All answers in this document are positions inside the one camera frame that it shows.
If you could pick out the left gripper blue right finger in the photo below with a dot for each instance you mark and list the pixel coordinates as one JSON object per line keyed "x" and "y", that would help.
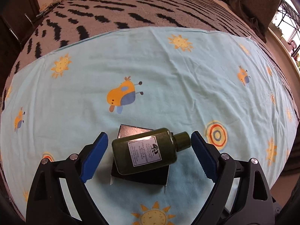
{"x": 206, "y": 154}

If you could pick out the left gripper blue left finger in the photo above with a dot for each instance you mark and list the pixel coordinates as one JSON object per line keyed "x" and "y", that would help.
{"x": 94, "y": 156}

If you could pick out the black box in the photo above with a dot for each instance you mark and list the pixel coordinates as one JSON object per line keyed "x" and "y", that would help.
{"x": 143, "y": 174}

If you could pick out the dark green bottle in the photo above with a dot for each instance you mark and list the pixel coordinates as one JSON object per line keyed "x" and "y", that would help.
{"x": 158, "y": 147}

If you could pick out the light blue cartoon bedsheet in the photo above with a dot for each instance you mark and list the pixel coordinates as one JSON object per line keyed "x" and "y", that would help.
{"x": 181, "y": 79}

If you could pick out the grey black patterned blanket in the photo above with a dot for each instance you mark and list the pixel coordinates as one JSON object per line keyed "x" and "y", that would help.
{"x": 74, "y": 20}

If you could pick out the dark wooden cabinet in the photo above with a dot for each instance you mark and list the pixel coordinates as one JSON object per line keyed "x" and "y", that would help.
{"x": 18, "y": 19}

